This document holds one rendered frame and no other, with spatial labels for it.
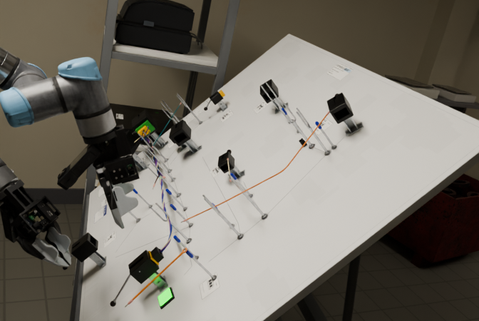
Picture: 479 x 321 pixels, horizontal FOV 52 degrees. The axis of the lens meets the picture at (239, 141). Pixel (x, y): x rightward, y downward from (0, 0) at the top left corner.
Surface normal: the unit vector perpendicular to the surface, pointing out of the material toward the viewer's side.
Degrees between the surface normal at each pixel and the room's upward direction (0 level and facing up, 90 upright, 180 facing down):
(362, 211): 49
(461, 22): 90
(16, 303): 0
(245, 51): 90
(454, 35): 90
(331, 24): 90
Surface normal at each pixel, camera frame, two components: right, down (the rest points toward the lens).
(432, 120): -0.58, -0.70
